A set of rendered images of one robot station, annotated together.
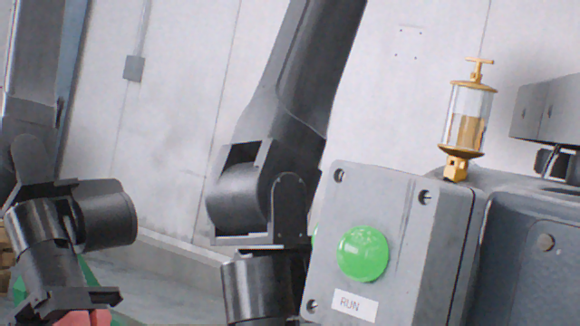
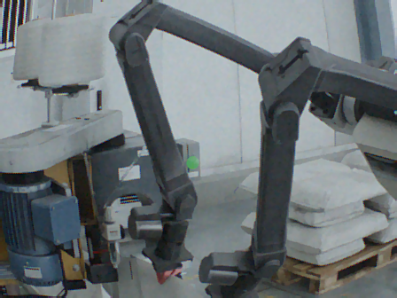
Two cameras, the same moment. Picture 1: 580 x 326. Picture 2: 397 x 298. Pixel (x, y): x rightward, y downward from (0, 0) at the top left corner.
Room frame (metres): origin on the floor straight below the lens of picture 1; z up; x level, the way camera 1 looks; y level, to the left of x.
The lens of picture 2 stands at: (2.80, 0.63, 1.74)
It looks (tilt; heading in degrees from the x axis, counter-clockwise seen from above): 11 degrees down; 197
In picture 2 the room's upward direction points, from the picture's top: 2 degrees counter-clockwise
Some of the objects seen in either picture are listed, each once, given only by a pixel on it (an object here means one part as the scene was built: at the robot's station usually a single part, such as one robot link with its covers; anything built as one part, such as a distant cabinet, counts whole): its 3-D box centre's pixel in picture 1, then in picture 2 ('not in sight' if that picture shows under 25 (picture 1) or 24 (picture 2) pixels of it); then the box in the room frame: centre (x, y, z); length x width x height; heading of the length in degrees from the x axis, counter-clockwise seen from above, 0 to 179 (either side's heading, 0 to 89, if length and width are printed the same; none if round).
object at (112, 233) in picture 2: not in sight; (112, 238); (0.87, -0.17, 1.14); 0.05 x 0.04 x 0.16; 138
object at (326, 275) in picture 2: not in sight; (348, 247); (-2.47, 0.00, 0.07); 1.20 x 0.82 x 0.14; 140
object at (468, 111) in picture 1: (467, 118); not in sight; (0.70, -0.10, 1.37); 0.03 x 0.02 x 0.03; 48
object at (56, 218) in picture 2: not in sight; (56, 223); (1.16, -0.19, 1.25); 0.10 x 0.08 x 0.12; 163
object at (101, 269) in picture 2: not in sight; (98, 270); (0.85, -0.23, 1.04); 0.08 x 0.06 x 0.05; 138
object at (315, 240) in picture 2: not in sight; (338, 228); (-2.11, -0.04, 0.32); 0.66 x 0.43 x 0.15; 140
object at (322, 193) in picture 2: not in sight; (343, 188); (-2.11, -0.03, 0.56); 0.66 x 0.42 x 0.15; 138
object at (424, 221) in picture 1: (391, 255); (183, 160); (0.64, -0.06, 1.29); 0.08 x 0.05 x 0.09; 48
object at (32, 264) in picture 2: not in sight; (29, 231); (1.14, -0.29, 1.21); 0.15 x 0.15 x 0.25
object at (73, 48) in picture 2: not in sight; (71, 48); (1.02, -0.20, 1.61); 0.17 x 0.17 x 0.17
